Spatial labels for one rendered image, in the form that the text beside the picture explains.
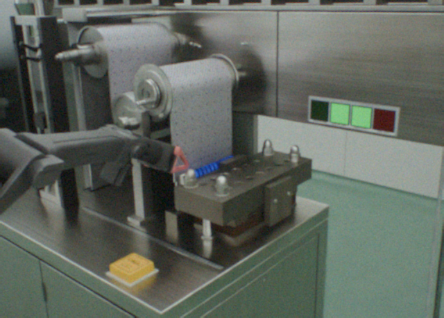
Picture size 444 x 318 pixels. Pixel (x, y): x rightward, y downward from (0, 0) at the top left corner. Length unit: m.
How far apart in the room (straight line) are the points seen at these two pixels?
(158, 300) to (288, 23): 0.79
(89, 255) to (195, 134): 0.41
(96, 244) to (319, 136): 3.08
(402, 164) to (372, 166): 0.24
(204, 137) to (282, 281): 0.44
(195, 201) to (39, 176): 0.55
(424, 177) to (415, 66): 2.68
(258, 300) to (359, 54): 0.66
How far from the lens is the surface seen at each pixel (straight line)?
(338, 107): 1.33
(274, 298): 1.36
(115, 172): 1.15
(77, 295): 1.34
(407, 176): 3.92
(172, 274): 1.13
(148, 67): 1.28
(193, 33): 1.62
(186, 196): 1.23
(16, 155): 0.74
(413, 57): 1.24
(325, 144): 4.16
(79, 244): 1.31
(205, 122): 1.35
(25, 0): 1.85
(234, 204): 1.19
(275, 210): 1.30
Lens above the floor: 1.49
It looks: 18 degrees down
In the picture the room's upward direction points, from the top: 1 degrees counter-clockwise
